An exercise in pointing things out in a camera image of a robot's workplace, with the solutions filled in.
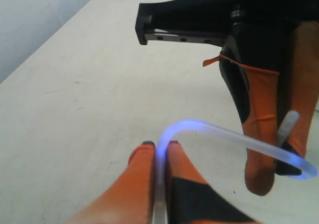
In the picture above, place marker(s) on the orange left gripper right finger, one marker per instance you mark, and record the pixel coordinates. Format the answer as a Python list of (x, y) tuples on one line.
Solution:
[(190, 199)]

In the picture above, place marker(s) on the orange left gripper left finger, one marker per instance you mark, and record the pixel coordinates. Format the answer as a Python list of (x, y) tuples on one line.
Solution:
[(130, 198)]

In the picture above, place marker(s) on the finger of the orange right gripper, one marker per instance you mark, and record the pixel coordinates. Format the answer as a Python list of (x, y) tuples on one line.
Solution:
[(296, 59), (247, 64)]

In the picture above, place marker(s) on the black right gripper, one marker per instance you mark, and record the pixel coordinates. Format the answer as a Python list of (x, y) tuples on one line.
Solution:
[(211, 21)]

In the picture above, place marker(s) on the thin translucent plastic tube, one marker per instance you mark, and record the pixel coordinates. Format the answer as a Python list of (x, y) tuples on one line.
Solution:
[(308, 171)]

